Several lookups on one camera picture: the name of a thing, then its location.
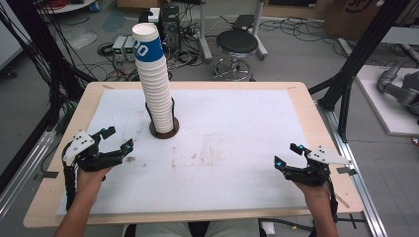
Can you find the cardboard box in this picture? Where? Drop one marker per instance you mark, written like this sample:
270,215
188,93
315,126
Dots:
359,16

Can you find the grey power supply unit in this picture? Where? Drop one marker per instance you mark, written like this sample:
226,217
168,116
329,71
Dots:
118,47
129,49

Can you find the black round stool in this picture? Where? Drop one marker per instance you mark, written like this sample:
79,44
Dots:
237,41

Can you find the person's right hand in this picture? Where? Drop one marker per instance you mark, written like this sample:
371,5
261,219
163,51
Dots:
313,192

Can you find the white table mat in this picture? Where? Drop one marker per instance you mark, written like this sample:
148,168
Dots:
224,164

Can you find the black metal frame post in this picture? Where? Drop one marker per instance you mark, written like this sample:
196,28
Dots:
36,39
359,56

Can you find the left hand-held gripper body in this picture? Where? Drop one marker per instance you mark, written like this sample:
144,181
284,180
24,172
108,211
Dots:
89,159

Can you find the aluminium rail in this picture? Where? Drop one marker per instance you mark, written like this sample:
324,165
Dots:
23,174
359,184

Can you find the person's legs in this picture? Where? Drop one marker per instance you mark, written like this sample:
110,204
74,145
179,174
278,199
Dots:
164,229

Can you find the dark round cup holder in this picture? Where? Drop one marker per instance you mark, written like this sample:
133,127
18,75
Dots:
164,134

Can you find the person's left hand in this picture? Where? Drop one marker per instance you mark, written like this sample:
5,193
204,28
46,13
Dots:
90,181

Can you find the thin wooden stick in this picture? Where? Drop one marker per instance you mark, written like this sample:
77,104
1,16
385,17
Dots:
342,200

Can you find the black computer tower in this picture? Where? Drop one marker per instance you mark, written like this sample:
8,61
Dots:
170,28

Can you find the stack of white paper cups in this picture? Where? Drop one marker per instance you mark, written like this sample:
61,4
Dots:
156,95

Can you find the black tape strip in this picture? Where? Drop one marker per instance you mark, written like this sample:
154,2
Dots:
46,175
346,171

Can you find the white floor board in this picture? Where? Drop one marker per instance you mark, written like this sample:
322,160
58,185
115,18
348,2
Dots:
378,98

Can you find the small white box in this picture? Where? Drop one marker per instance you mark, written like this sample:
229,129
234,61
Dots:
154,15

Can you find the blue tape roll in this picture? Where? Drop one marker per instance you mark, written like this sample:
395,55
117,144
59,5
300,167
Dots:
94,6

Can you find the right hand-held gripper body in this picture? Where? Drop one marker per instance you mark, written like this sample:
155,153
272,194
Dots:
309,174

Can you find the white stand leg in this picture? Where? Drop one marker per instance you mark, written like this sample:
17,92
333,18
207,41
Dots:
258,29
205,36

